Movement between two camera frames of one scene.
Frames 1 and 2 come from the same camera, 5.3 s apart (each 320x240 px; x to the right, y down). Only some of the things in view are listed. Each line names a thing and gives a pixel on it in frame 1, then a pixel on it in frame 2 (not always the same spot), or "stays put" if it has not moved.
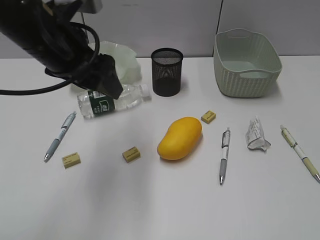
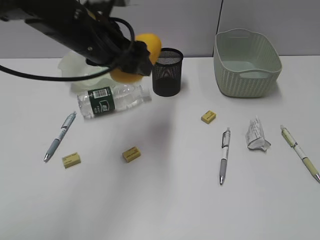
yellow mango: [181, 137] to [154, 46]
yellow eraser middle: [131, 154] stays put
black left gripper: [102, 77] to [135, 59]
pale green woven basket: [245, 65] stays put
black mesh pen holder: [167, 63] stays put
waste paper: [255, 136] stays put
